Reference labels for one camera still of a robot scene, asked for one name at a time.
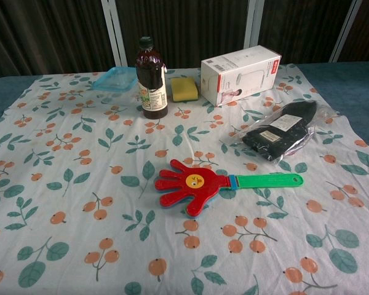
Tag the white screen frame post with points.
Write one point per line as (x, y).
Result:
(347, 30)
(113, 30)
(254, 24)

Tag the white cardboard product box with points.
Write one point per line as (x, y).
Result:
(233, 77)

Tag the clear blue plastic container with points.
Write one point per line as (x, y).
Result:
(113, 80)

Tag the floral orange-berry tablecloth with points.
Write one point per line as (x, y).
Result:
(80, 184)

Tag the dark glass bottle with label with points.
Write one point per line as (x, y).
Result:
(150, 77)

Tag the black socks in plastic bag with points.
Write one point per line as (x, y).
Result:
(276, 132)

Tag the yellow green scrub sponge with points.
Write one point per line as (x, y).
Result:
(184, 89)

